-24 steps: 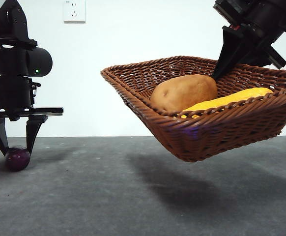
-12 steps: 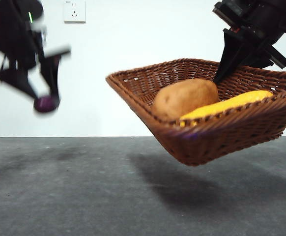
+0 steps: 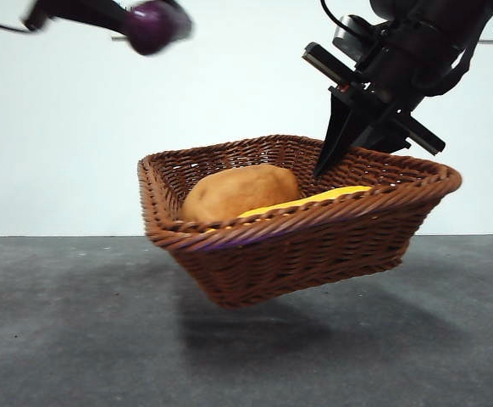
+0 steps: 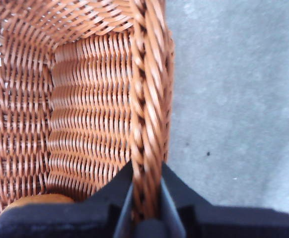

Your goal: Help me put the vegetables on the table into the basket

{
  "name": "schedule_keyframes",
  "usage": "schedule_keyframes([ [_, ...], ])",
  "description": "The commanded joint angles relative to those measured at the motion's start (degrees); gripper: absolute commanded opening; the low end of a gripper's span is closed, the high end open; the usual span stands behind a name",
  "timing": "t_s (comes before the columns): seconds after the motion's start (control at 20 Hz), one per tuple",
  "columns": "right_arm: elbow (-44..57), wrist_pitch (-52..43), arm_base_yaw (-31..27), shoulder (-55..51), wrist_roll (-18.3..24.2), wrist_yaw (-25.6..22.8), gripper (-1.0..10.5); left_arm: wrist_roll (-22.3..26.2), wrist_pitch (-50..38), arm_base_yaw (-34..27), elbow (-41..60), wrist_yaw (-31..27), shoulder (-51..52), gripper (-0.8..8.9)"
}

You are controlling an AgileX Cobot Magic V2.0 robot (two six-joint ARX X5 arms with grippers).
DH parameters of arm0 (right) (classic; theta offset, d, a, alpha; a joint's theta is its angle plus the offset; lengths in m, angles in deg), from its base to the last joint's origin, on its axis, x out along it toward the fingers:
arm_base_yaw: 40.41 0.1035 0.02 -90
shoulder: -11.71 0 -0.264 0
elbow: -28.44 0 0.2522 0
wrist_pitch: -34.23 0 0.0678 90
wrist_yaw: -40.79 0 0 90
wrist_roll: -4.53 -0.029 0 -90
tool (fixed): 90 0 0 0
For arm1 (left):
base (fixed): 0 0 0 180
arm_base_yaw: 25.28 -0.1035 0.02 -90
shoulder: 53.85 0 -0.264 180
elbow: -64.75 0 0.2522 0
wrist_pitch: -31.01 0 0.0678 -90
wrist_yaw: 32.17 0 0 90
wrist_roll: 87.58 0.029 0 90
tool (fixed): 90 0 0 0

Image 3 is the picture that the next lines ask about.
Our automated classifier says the yellow corn cob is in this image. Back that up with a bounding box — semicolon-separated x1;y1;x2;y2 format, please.
206;185;374;232

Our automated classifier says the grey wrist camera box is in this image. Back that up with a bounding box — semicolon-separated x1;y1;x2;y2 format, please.
332;14;377;59

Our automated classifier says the purple eggplant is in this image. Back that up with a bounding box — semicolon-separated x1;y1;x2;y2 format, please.
126;0;191;57

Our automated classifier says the brown potato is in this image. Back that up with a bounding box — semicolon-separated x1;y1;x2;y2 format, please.
181;164;302;222

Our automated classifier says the black cable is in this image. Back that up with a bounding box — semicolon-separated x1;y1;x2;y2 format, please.
319;0;346;27
0;11;30;33

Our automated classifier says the brown woven wicker basket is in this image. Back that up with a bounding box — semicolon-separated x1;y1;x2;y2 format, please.
137;134;463;309

